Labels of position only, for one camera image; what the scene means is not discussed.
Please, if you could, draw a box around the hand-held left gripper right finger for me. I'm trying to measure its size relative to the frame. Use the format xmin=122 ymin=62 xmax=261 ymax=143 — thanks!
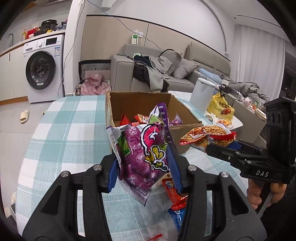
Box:
xmin=166 ymin=144 xmax=267 ymax=241

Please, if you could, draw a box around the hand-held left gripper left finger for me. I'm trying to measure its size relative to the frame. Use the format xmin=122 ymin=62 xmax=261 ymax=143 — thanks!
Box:
xmin=22 ymin=154 xmax=119 ymax=241

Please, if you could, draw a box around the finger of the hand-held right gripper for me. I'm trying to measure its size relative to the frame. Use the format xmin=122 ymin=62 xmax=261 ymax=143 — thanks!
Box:
xmin=228 ymin=139 xmax=268 ymax=155
xmin=206 ymin=143 xmax=267 ymax=172

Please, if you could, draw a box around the orange noodle snack bag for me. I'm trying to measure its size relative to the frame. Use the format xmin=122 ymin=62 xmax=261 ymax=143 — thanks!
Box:
xmin=180 ymin=124 xmax=237 ymax=149

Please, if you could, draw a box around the red cookie packet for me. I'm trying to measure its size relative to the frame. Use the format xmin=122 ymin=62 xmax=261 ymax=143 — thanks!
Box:
xmin=162 ymin=178 xmax=190 ymax=211

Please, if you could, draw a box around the purple candy bag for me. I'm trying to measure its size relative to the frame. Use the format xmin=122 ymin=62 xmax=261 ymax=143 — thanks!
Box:
xmin=106 ymin=103 xmax=176 ymax=207
xmin=169 ymin=113 xmax=184 ymax=127

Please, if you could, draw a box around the blue cookie packet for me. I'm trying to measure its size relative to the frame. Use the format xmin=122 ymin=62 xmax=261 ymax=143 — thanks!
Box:
xmin=168 ymin=207 xmax=186 ymax=232

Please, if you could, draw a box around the small red snack packet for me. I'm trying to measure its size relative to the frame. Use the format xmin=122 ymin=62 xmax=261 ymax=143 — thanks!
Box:
xmin=134 ymin=113 xmax=151 ymax=124

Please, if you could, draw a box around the brown cardboard box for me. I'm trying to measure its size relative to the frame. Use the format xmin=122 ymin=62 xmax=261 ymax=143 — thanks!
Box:
xmin=105 ymin=91 xmax=204 ymax=154

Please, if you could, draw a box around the person's right hand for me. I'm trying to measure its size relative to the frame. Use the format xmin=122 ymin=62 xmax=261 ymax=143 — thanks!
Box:
xmin=246 ymin=178 xmax=287 ymax=210

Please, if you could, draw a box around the pile of oranges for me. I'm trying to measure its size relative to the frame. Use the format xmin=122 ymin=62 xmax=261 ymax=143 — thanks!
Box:
xmin=217 ymin=118 xmax=233 ymax=127

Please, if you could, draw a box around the beige low table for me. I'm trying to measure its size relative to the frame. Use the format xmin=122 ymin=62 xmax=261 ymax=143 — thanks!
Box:
xmin=231 ymin=95 xmax=266 ymax=143

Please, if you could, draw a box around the yellow plastic bag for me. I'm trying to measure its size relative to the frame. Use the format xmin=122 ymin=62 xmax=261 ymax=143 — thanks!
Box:
xmin=207 ymin=93 xmax=235 ymax=121

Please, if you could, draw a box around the teal checked tablecloth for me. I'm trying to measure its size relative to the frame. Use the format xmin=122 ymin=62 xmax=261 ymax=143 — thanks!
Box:
xmin=15 ymin=94 xmax=250 ymax=241

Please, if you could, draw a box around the grey blanket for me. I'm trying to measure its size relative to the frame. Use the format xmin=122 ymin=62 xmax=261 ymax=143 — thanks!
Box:
xmin=222 ymin=75 xmax=270 ymax=102

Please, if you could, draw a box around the white trash bin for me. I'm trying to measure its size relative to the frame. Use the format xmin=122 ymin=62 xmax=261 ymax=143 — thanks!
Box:
xmin=190 ymin=77 xmax=215 ymax=112

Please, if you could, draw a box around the light blue cushion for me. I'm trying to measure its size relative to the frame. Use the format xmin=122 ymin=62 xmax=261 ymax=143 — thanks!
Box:
xmin=199 ymin=69 xmax=221 ymax=81

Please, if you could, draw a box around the white curtain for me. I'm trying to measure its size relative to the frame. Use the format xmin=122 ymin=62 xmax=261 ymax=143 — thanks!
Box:
xmin=236 ymin=24 xmax=285 ymax=88

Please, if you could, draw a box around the pink cloth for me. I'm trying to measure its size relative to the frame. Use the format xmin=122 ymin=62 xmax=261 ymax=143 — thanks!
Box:
xmin=75 ymin=74 xmax=111 ymax=95

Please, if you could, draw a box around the light grey pillow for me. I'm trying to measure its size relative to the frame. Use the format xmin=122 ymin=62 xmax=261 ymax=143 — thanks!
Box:
xmin=172 ymin=58 xmax=200 ymax=80

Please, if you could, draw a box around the grey jacket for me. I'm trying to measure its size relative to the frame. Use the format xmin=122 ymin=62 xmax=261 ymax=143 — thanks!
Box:
xmin=148 ymin=56 xmax=170 ymax=91

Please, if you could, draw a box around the grey sofa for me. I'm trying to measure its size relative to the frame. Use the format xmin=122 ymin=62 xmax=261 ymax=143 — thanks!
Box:
xmin=110 ymin=43 xmax=232 ymax=93

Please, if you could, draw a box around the black clothing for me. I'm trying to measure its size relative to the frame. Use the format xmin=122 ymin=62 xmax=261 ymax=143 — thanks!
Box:
xmin=133 ymin=56 xmax=151 ymax=82

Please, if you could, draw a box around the dark grey pillow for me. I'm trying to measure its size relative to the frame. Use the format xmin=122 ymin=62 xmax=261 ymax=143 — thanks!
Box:
xmin=159 ymin=49 xmax=182 ymax=76

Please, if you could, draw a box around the black patterned laundry basket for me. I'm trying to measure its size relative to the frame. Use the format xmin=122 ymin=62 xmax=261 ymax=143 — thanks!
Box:
xmin=79 ymin=60 xmax=111 ymax=84

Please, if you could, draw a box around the white washing machine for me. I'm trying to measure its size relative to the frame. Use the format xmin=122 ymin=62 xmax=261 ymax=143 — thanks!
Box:
xmin=23 ymin=34 xmax=65 ymax=103

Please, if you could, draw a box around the white kitchen counter cabinet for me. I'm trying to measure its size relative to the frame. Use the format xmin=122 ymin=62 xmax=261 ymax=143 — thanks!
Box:
xmin=0 ymin=47 xmax=29 ymax=101

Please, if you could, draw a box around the black pressure cooker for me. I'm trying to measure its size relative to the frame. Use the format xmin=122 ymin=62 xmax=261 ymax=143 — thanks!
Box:
xmin=40 ymin=20 xmax=57 ymax=33

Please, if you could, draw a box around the blue cable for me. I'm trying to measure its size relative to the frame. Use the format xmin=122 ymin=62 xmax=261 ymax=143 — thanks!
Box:
xmin=88 ymin=0 xmax=162 ymax=50

